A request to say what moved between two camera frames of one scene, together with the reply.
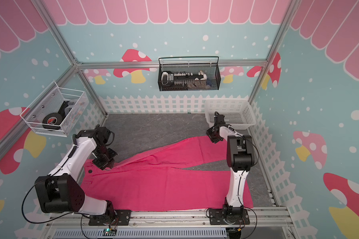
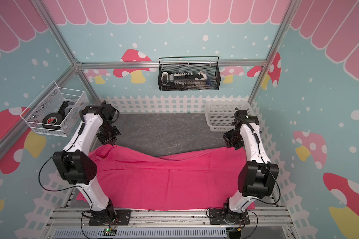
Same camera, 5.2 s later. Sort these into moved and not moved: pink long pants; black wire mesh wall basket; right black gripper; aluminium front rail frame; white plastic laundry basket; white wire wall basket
Moved: pink long pants; right black gripper
Not moved: aluminium front rail frame; white plastic laundry basket; black wire mesh wall basket; white wire wall basket
